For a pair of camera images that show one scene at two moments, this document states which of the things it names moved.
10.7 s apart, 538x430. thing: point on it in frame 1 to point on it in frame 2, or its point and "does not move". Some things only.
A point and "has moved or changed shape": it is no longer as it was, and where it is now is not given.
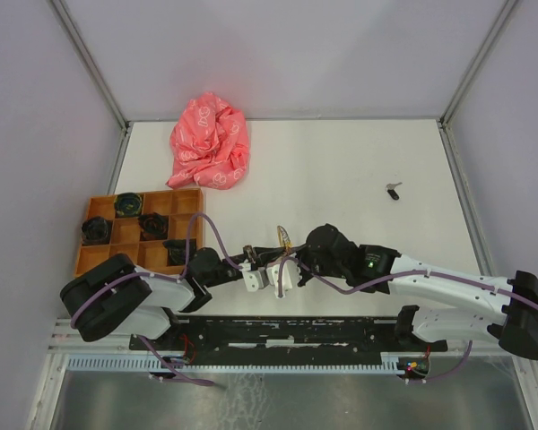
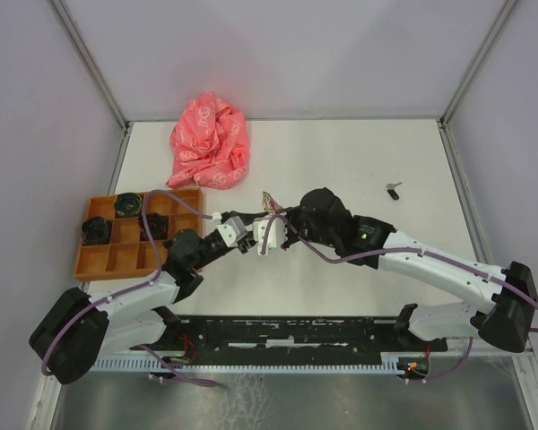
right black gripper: (299, 255) to (290, 213)
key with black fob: (390, 188) does not move
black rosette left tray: (96, 231) does not move
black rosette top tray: (127, 205) does not move
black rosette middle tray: (153, 227) does not move
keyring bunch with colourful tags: (284, 240) has moved or changed shape
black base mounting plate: (288, 341) does not move
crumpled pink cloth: (210, 143) does not move
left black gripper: (261, 255) to (246, 218)
